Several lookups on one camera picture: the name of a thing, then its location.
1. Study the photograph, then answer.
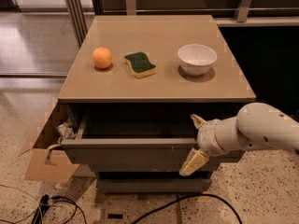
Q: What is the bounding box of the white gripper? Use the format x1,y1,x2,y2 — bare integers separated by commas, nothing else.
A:
179,114,227,176

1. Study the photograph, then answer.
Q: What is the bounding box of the grey top drawer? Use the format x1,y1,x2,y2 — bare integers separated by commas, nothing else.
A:
62,103,239,172

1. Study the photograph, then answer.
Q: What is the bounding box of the grey drawer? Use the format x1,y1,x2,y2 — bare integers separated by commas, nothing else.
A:
62,103,239,172
97,178,211,193

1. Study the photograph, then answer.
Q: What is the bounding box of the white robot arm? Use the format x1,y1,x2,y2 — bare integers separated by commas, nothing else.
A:
179,103,299,176

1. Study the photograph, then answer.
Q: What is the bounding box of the grey drawer cabinet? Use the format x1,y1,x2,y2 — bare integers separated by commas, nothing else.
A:
58,15,256,180

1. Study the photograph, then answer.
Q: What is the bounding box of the grey bottom drawer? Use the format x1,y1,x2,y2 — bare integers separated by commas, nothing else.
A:
97,178,211,193

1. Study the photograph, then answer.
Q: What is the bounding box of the white bowl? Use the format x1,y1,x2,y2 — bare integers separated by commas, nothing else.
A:
178,44,218,77

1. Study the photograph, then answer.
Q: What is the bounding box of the green yellow sponge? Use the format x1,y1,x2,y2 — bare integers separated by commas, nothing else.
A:
124,52,157,79

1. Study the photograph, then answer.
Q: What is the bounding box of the orange fruit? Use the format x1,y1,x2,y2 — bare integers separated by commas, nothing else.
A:
92,47,112,69

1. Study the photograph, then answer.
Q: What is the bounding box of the crumpled silver wrapper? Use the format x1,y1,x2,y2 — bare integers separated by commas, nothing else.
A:
57,119,77,139

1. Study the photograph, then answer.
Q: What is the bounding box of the brown cardboard box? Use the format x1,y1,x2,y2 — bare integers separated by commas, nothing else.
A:
19,98,78,184

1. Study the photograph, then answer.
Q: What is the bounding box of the black floor cable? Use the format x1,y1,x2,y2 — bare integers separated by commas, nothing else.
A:
130,192,244,224

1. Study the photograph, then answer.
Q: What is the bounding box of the metal railing frame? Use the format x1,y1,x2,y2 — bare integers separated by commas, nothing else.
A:
65,0,299,43

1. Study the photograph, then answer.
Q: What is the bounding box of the black cable bundle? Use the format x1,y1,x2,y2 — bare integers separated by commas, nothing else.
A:
0,193,88,224

